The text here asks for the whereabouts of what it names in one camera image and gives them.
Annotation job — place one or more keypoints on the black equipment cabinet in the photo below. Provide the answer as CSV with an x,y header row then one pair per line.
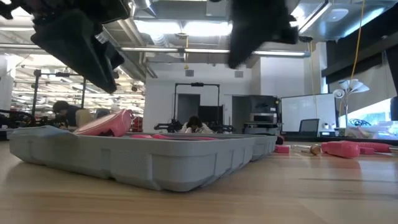
x,y
264,104

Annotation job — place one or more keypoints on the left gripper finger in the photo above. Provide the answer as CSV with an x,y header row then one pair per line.
x,y
62,46
90,37

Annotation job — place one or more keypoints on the white multi-head floor lamp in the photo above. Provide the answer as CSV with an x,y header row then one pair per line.
x,y
347,85

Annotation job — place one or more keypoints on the long tube ceiling light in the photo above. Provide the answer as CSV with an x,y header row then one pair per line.
x,y
205,50

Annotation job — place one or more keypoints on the large pink flat-faced tool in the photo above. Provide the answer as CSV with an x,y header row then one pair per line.
x,y
105,124

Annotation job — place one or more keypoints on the black ceiling spotlight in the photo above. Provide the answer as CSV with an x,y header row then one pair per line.
x,y
134,88

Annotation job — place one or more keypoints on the silver oven appliance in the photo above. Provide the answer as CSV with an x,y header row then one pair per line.
x,y
263,117

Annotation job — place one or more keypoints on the blue-grey chair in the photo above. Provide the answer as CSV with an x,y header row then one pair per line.
x,y
102,113

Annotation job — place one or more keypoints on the black rig frame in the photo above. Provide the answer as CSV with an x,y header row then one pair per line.
x,y
196,84
35,93

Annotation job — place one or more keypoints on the grey wall vent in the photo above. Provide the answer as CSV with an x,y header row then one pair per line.
x,y
189,73
238,74

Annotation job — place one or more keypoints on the grey plastic tool case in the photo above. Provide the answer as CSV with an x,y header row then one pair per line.
x,y
155,165

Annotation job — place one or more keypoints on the white ceiling disc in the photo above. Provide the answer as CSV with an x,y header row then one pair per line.
x,y
337,14

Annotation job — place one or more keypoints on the other-station black robot arm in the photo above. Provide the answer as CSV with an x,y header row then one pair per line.
x,y
18,119
169,126
222,128

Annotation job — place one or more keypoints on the grey mesh office chair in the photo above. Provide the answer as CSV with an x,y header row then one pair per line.
x,y
309,126

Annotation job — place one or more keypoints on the clear plastic bag pile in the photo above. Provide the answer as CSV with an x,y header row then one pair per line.
x,y
382,130

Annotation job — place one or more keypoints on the whiteboard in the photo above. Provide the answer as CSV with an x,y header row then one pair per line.
x,y
308,109

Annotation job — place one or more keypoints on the red tool cabinet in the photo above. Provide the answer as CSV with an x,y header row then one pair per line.
x,y
137,124

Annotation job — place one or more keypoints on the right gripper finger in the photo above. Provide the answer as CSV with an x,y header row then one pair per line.
x,y
264,28
241,28

